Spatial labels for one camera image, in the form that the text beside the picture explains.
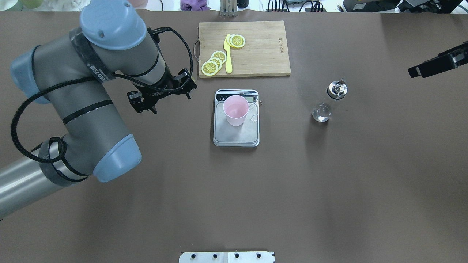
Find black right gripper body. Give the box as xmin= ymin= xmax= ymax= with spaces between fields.
xmin=408 ymin=43 xmax=468 ymax=78

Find pink plastic cup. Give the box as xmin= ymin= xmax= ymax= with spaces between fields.
xmin=223 ymin=95 xmax=249 ymax=126

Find glass sauce bottle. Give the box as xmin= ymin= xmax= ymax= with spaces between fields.
xmin=312 ymin=78 xmax=348 ymax=122

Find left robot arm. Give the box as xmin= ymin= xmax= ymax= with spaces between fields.
xmin=1 ymin=0 xmax=197 ymax=219

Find silver kitchen scale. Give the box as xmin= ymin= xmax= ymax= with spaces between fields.
xmin=212 ymin=89 xmax=260 ymax=148

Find lemon slice lowest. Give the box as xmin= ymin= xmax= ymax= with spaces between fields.
xmin=201 ymin=61 xmax=218 ymax=76

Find lemon slice lower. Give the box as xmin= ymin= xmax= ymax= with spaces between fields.
xmin=207 ymin=58 xmax=223 ymax=70

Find lemon slice middle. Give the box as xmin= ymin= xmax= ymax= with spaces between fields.
xmin=211 ymin=50 xmax=227 ymax=63

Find yellow plastic knife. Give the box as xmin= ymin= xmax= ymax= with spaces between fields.
xmin=223 ymin=34 xmax=233 ymax=74

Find lemon slice at board top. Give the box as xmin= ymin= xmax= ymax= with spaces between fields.
xmin=228 ymin=34 xmax=246 ymax=49

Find wooden cutting board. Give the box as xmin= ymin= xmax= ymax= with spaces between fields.
xmin=198 ymin=20 xmax=291 ymax=78

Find white mounting plate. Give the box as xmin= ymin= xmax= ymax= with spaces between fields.
xmin=178 ymin=251 xmax=276 ymax=263

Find metal cutting board handle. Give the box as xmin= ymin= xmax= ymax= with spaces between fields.
xmin=193 ymin=38 xmax=200 ymax=61

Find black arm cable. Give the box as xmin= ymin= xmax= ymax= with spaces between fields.
xmin=10 ymin=27 xmax=194 ymax=164

